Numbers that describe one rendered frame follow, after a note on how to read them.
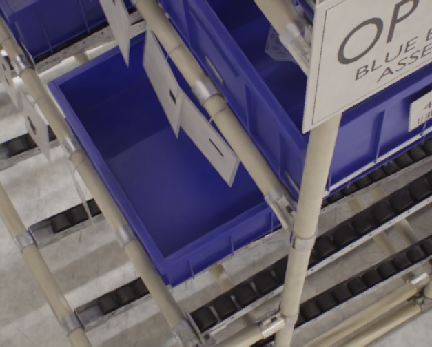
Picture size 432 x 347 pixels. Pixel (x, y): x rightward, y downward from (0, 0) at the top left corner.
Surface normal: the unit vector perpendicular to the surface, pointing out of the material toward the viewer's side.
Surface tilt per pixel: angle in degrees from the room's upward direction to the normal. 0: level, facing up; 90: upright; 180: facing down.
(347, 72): 90
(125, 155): 3
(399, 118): 90
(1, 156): 11
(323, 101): 90
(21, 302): 0
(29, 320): 0
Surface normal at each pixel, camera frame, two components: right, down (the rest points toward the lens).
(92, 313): 0.16, -0.51
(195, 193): -0.04, -0.40
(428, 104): 0.52, 0.77
